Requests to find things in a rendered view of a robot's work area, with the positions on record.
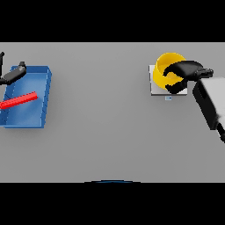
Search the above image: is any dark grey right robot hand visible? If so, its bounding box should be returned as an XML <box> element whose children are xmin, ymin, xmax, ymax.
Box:
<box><xmin>163</xmin><ymin>60</ymin><xmax>214</xmax><ymax>95</ymax></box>

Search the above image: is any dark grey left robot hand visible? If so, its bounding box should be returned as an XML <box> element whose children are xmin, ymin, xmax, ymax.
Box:
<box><xmin>0</xmin><ymin>51</ymin><xmax>27</xmax><ymax>86</ymax></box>

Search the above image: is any yellow bowl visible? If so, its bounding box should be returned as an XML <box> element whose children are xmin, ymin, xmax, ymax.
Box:
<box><xmin>152</xmin><ymin>52</ymin><xmax>187</xmax><ymax>91</ymax></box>

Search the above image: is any red beaker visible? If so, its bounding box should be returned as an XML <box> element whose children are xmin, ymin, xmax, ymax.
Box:
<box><xmin>0</xmin><ymin>91</ymin><xmax>39</xmax><ymax>110</ymax></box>

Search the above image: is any pale square measuring scale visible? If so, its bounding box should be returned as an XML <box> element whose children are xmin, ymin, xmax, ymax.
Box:
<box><xmin>149</xmin><ymin>64</ymin><xmax>189</xmax><ymax>101</ymax></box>

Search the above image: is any blue tray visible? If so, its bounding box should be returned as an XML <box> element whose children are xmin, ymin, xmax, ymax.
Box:
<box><xmin>0</xmin><ymin>65</ymin><xmax>53</xmax><ymax>129</ymax></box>

